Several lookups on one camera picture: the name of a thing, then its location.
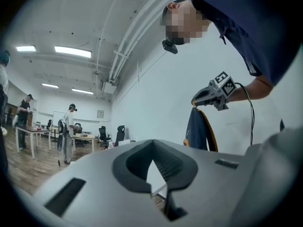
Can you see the white box unit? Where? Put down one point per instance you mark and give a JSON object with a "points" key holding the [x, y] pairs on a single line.
{"points": [[126, 142]]}

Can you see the ceiling light panel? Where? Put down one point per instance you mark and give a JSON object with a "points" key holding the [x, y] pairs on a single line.
{"points": [[82, 91], [73, 51], [50, 85], [26, 48]]}

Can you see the whiteboard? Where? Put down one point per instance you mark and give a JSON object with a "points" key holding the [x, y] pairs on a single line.
{"points": [[58, 117]]}

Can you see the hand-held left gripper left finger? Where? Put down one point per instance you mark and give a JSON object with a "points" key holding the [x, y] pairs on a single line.
{"points": [[94, 174]]}

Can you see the navy backpack with orange trim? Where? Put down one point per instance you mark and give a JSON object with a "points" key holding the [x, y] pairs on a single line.
{"points": [[196, 131]]}

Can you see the white ceiling-mounted unit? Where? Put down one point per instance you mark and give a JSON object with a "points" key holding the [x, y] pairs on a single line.
{"points": [[109, 87]]}

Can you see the white-legged desk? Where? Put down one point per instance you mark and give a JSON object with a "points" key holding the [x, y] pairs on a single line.
{"points": [[35, 129]]}

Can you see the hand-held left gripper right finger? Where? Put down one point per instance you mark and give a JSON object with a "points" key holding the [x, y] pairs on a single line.
{"points": [[213, 185]]}

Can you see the black head-worn camera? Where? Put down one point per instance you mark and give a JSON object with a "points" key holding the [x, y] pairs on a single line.
{"points": [[169, 46]]}

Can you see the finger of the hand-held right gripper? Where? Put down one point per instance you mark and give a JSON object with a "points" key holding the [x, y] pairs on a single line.
{"points": [[207, 102], [203, 90]]}

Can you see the person's head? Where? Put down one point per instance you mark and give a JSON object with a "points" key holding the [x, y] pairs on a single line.
{"points": [[184, 18]]}

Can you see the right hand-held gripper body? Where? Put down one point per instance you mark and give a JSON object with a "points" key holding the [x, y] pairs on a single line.
{"points": [[226, 86]]}

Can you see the person's right forearm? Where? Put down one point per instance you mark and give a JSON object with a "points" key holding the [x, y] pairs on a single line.
{"points": [[251, 92]]}

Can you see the white ceiling pipes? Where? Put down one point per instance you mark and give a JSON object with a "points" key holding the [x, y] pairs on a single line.
{"points": [[127, 32]]}

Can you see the white table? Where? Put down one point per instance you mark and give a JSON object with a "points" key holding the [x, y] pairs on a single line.
{"points": [[155, 176]]}

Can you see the wooden desk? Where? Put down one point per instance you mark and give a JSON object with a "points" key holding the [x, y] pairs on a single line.
{"points": [[84, 137]]}

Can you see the person's navy shirt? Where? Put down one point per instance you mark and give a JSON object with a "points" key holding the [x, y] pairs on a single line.
{"points": [[248, 20]]}

